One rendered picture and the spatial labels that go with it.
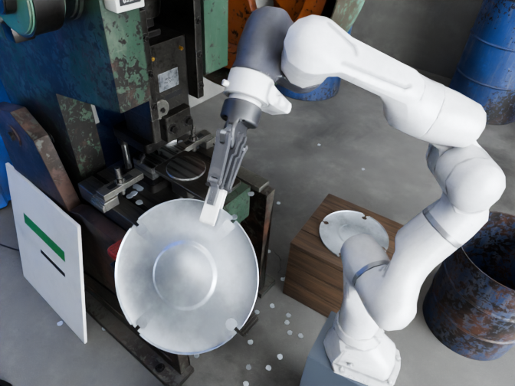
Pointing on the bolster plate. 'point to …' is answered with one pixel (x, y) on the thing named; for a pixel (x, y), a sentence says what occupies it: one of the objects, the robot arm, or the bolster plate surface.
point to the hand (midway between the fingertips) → (213, 206)
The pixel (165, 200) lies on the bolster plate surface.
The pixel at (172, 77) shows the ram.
